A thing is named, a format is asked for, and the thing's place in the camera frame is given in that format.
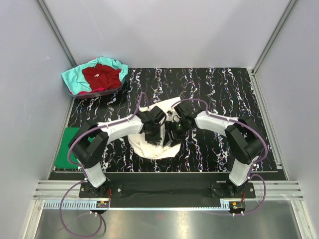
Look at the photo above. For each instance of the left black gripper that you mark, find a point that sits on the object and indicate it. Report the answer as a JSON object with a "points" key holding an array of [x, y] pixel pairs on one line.
{"points": [[156, 140]]}

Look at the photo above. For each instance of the teal t-shirt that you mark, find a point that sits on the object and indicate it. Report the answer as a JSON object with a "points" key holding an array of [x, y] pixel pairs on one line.
{"points": [[75, 73]]}

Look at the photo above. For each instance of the pink garment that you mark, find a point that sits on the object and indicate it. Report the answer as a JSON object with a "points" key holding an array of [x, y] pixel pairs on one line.
{"points": [[92, 92]]}

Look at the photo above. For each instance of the white printed t-shirt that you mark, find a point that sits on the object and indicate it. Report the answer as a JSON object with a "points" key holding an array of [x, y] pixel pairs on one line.
{"points": [[149, 151]]}

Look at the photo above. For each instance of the red t-shirt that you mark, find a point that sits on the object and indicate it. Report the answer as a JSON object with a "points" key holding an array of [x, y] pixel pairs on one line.
{"points": [[102, 77]]}

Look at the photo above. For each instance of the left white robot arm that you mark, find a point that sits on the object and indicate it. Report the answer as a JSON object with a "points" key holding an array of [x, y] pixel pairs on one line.
{"points": [[86, 148]]}

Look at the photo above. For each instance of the dark laundry basket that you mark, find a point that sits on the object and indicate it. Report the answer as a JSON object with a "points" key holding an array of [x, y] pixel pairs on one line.
{"points": [[77, 86]]}

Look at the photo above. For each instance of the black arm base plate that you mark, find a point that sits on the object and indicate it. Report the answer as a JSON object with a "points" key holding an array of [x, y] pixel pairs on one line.
{"points": [[167, 190]]}

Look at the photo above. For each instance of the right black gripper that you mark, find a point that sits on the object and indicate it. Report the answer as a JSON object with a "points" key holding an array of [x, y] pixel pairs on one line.
{"points": [[177, 138]]}

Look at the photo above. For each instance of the folded green t-shirt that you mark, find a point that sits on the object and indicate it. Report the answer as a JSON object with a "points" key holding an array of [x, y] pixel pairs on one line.
{"points": [[61, 161]]}

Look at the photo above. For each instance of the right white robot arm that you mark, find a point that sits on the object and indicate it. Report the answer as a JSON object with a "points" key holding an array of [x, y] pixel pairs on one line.
{"points": [[245, 142]]}

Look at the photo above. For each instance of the aluminium frame rail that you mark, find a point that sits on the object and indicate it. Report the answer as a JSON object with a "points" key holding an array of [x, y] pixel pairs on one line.
{"points": [[52, 189]]}

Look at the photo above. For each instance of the black marble table mat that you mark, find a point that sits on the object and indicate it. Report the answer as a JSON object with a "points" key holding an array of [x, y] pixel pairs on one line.
{"points": [[224, 91]]}

